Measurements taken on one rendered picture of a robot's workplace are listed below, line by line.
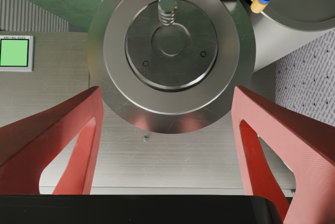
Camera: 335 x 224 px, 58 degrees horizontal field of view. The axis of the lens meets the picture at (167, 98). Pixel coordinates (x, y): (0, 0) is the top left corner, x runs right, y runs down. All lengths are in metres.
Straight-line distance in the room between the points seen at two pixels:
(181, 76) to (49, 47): 0.44
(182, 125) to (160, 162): 0.34
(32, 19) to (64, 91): 3.26
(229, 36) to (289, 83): 0.23
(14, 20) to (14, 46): 2.99
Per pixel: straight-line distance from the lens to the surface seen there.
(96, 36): 0.28
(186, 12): 0.25
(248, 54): 0.27
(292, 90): 0.47
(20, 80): 0.65
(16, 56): 0.66
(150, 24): 0.25
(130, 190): 0.61
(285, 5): 0.30
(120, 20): 0.27
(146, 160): 0.59
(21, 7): 3.77
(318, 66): 0.40
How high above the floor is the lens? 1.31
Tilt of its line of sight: 4 degrees down
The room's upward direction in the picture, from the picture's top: 179 degrees counter-clockwise
